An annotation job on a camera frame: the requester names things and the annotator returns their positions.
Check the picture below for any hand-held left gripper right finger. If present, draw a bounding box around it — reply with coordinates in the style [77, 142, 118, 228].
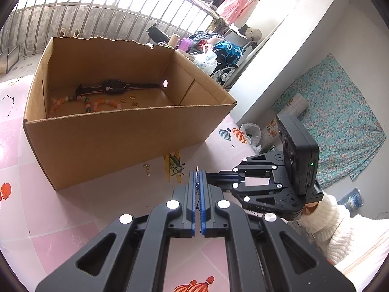
[199, 170, 356, 292]

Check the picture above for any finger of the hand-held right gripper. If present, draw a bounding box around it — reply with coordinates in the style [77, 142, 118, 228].
[207, 179, 302, 213]
[207, 150, 287, 185]

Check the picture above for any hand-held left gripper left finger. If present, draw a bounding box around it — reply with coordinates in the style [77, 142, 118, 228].
[35, 170, 199, 292]

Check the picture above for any brown cardboard box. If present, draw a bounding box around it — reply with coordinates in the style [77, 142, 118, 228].
[23, 36, 238, 192]

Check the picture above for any colourful glass bead bracelet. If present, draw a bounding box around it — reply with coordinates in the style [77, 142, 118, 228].
[84, 97, 123, 114]

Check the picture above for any pink and black smartwatch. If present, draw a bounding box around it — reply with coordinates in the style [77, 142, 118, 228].
[75, 80, 161, 95]

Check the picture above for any peach bead bracelet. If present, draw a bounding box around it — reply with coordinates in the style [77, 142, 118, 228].
[48, 95, 86, 118]

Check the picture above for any person's right hand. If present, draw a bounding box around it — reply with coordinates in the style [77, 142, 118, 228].
[299, 202, 320, 219]

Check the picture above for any yellow green hair clip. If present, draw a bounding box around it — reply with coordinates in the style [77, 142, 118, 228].
[163, 150, 186, 183]

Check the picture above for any wheelchair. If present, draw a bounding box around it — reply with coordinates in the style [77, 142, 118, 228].
[210, 29, 259, 87]

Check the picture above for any patterned white plastic bag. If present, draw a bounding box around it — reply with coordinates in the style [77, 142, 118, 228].
[194, 50, 218, 74]

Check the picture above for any blue bag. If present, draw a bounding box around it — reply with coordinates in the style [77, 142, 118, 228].
[214, 42, 242, 66]

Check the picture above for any beige hat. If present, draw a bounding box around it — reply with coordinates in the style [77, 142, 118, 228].
[245, 27, 262, 41]

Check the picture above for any black object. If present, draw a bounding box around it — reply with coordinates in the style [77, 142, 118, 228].
[146, 24, 169, 46]

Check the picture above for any pink hanging shirt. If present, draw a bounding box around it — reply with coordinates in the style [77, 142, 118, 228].
[217, 0, 262, 26]

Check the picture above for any metal balcony railing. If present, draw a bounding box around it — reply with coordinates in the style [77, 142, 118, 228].
[0, 0, 222, 58]

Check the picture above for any framed panel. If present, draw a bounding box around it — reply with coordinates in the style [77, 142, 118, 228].
[0, 44, 22, 74]

